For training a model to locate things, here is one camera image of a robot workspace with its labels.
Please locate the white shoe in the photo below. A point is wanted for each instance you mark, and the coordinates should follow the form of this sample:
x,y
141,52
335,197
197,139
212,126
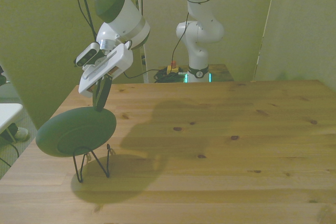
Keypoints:
x,y
22,134

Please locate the black tripod stand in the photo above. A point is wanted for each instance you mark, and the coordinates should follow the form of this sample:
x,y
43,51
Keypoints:
x,y
130,77

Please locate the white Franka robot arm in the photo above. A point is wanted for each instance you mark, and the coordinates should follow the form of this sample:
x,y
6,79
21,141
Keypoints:
x,y
123,19

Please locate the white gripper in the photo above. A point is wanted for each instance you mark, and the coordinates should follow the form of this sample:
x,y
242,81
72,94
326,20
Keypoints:
x,y
107,69

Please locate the yellow emergency stop button box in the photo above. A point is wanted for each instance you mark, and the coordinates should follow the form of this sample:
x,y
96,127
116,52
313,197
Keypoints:
x,y
172,69

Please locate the white side table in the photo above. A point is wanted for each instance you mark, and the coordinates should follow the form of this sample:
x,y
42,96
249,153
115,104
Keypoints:
x,y
8,115

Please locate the dark green round plate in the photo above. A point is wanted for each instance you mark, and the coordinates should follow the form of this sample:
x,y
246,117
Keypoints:
x,y
76,129

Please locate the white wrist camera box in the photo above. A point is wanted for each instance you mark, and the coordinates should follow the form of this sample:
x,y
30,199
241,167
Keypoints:
x,y
86,54

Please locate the beige partition panel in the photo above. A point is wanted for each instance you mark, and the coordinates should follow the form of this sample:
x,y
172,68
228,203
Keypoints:
x,y
39,37
302,24
257,11

